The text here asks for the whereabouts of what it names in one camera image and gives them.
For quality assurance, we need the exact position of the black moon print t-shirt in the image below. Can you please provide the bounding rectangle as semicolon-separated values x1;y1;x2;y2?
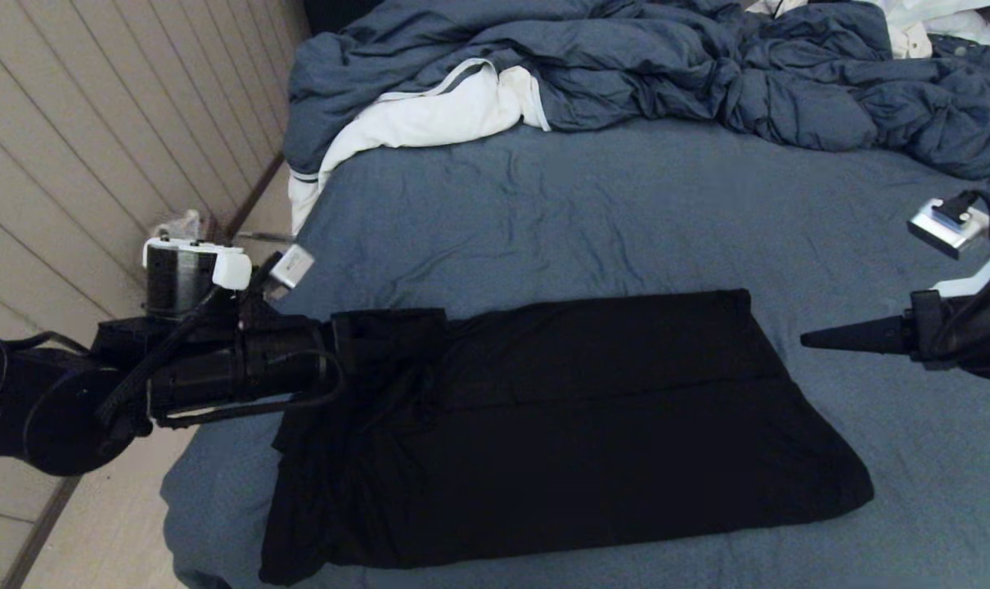
259;288;875;586

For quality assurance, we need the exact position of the blue bed sheet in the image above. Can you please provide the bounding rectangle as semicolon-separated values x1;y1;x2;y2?
161;115;990;589

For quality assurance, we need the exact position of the white pillow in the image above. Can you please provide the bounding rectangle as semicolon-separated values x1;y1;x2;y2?
867;0;990;47

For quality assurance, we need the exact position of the white garment with grey stripe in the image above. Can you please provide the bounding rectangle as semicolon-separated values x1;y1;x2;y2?
288;59;551;236

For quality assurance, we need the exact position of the crumpled blue duvet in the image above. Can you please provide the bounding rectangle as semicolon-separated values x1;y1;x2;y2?
282;0;990;182

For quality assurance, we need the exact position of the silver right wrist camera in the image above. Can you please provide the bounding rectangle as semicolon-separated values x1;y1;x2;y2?
908;196;990;297

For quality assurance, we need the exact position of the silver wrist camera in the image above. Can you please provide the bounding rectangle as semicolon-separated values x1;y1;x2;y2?
908;196;990;297
268;244;316;291

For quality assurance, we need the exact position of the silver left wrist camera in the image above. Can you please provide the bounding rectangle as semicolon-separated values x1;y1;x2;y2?
268;244;316;291

